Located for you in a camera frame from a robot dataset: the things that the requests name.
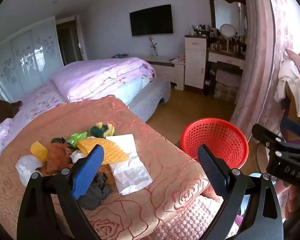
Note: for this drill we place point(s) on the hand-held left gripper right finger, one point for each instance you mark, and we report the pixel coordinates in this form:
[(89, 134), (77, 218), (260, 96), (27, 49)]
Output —
[(212, 170)]

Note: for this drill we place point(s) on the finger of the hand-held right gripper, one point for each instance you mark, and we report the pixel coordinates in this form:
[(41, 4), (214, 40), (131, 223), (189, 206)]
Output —
[(263, 135), (293, 127)]

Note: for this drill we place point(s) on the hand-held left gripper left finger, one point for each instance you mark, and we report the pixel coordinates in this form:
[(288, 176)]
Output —
[(90, 170)]

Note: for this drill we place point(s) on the white tissue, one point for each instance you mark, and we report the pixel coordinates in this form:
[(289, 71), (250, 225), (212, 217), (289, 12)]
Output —
[(76, 157)]

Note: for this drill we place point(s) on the dark grey bag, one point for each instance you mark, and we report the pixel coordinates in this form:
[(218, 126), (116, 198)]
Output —
[(97, 192)]

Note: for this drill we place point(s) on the large yellow foam net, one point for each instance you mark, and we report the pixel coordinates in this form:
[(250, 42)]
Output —
[(112, 150)]

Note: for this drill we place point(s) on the green plastic wrapper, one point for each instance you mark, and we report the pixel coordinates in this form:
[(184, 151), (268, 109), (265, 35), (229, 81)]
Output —
[(76, 138)]

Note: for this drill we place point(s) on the brown paper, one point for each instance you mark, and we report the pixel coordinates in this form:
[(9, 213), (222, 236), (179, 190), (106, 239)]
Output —
[(57, 158)]

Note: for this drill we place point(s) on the red plastic mesh basket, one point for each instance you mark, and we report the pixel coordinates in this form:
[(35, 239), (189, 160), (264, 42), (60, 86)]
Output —
[(215, 135)]

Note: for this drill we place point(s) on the white paper bag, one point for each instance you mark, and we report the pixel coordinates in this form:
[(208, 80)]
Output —
[(130, 172)]

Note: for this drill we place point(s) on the green and yellow sponge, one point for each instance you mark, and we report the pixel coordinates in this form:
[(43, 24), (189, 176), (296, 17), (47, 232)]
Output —
[(102, 129)]

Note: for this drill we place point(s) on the small black plastic scrap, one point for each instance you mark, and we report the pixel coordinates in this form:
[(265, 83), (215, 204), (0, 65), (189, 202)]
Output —
[(57, 140)]

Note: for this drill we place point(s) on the small yellow foam net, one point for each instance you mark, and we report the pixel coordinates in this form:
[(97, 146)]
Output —
[(38, 151)]

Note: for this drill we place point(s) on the printed clear plastic bag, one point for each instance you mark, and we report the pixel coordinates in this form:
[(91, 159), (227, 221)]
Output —
[(27, 166)]

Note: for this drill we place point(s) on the person's right hand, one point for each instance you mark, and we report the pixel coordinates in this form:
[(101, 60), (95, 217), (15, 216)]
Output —
[(298, 200)]

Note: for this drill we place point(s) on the wooden chair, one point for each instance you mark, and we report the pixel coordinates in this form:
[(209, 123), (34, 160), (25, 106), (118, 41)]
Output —
[(291, 110)]

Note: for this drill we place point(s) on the white garment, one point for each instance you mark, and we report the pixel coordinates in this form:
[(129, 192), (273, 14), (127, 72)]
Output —
[(290, 80)]

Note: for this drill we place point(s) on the pink knitted blanket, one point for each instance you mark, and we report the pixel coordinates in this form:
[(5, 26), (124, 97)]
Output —
[(190, 220)]

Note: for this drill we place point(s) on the orange rose pattern blanket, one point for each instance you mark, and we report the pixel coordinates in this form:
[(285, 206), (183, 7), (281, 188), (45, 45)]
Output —
[(90, 115)]

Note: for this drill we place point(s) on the padded dressing stool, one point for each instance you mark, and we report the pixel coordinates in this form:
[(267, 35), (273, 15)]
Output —
[(226, 82)]

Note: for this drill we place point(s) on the pink garment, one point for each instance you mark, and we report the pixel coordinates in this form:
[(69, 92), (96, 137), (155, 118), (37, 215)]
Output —
[(297, 60)]

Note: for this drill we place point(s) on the pink floral curtain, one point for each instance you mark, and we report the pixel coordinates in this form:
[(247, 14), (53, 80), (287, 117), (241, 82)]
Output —
[(257, 55)]

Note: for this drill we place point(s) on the floral pink bedsheet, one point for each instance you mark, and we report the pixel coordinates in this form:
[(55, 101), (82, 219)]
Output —
[(37, 102)]

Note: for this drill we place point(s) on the white and brown dressing table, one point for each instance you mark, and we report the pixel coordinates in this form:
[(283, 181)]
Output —
[(225, 58)]

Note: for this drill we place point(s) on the light blue mattress sheet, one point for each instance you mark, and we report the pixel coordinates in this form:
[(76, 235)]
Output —
[(130, 90)]

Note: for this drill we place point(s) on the folded pink quilt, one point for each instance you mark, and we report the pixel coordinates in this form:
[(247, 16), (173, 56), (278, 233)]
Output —
[(97, 77)]

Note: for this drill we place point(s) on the tall white cabinet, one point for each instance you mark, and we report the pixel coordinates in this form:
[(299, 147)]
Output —
[(195, 65)]

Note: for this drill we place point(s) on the small white nightstand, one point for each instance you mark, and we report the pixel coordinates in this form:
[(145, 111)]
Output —
[(178, 75)]

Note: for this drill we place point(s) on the brown plush toy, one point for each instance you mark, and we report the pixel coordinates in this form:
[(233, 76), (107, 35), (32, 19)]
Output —
[(2, 112)]

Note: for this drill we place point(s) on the round white makeup mirror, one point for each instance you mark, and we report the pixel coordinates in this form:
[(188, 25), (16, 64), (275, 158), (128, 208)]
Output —
[(227, 30)]

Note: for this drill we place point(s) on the low white cabinet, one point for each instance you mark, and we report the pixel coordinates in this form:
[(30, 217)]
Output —
[(162, 70)]

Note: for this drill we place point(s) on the pink items on nightstand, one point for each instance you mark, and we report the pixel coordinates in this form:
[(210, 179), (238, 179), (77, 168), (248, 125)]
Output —
[(181, 57)]

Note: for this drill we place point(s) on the dark clothes pile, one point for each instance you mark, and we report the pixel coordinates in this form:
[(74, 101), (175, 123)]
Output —
[(120, 55)]

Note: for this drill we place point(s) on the brown framed vanity mirror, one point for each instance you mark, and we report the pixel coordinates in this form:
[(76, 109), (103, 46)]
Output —
[(226, 12)]

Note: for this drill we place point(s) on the room door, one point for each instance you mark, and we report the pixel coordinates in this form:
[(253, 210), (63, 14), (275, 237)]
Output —
[(70, 42)]

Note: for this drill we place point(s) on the floral glass door wardrobe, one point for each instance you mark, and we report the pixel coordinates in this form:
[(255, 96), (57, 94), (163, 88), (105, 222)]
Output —
[(27, 55)]

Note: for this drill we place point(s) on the pink rose in vase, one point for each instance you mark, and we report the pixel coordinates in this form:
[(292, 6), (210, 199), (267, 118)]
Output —
[(153, 45)]

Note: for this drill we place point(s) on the grey bed frame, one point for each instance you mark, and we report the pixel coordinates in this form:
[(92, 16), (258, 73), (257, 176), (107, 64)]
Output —
[(150, 97)]

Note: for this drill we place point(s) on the black wall television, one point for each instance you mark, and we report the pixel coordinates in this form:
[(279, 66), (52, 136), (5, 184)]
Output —
[(151, 20)]

